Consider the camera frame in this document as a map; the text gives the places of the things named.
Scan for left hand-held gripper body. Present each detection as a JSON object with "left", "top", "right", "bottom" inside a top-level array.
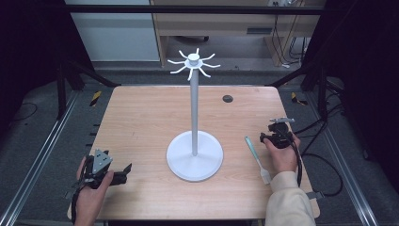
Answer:
[{"left": 82, "top": 149, "right": 126, "bottom": 190}]

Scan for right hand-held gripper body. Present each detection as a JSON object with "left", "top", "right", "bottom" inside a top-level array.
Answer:
[{"left": 259, "top": 117, "right": 296, "bottom": 150}]

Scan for light green toothbrush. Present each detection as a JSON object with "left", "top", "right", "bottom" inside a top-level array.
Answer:
[{"left": 244, "top": 136, "right": 272, "bottom": 186}]

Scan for white hook stand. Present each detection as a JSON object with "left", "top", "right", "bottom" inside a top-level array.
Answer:
[{"left": 166, "top": 47, "right": 225, "bottom": 183}]

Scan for person's right hand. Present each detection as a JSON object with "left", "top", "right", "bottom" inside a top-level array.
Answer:
[{"left": 263, "top": 134, "right": 302, "bottom": 181}]

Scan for person's left hand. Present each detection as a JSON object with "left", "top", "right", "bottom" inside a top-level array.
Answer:
[{"left": 74, "top": 155, "right": 115, "bottom": 218}]

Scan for yellow black floor tape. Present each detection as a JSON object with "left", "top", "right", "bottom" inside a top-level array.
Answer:
[
  {"left": 290, "top": 91, "right": 309, "bottom": 106},
  {"left": 89, "top": 90, "right": 103, "bottom": 107}
]

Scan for grey tape strip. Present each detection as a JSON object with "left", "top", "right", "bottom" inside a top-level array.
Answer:
[{"left": 306, "top": 190, "right": 326, "bottom": 201}]

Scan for black curtain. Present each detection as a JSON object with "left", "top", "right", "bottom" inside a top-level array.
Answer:
[
  {"left": 302, "top": 0, "right": 399, "bottom": 185},
  {"left": 0, "top": 0, "right": 96, "bottom": 133}
]

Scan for wooden desk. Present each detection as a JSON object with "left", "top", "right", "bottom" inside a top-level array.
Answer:
[{"left": 150, "top": 0, "right": 326, "bottom": 68}]

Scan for white cabinet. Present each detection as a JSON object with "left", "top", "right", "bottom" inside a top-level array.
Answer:
[{"left": 64, "top": 0, "right": 161, "bottom": 63}]

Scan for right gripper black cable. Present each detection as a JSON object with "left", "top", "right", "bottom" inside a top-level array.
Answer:
[{"left": 280, "top": 129, "right": 304, "bottom": 188}]

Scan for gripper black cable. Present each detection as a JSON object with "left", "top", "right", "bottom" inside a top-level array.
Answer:
[
  {"left": 71, "top": 181, "right": 87, "bottom": 225},
  {"left": 280, "top": 129, "right": 304, "bottom": 188}
]

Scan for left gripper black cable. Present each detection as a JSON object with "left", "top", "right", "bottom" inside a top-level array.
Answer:
[{"left": 71, "top": 181, "right": 87, "bottom": 225}]

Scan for black metal frame leg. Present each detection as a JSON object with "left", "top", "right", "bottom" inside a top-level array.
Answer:
[
  {"left": 268, "top": 61, "right": 329, "bottom": 122},
  {"left": 56, "top": 59, "right": 122, "bottom": 121}
]

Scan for aluminium floor rail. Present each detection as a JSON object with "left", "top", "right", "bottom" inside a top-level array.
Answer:
[
  {"left": 304, "top": 91, "right": 380, "bottom": 226},
  {"left": 0, "top": 89, "right": 81, "bottom": 226}
]

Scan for thin black floor cable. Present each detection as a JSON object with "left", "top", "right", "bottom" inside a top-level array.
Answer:
[{"left": 11, "top": 102, "right": 39, "bottom": 122}]

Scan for black cables under desk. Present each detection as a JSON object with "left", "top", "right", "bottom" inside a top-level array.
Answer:
[{"left": 270, "top": 13, "right": 311, "bottom": 69}]

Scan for black horizontal frame bar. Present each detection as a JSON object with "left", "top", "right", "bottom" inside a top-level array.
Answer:
[{"left": 63, "top": 4, "right": 327, "bottom": 16}]

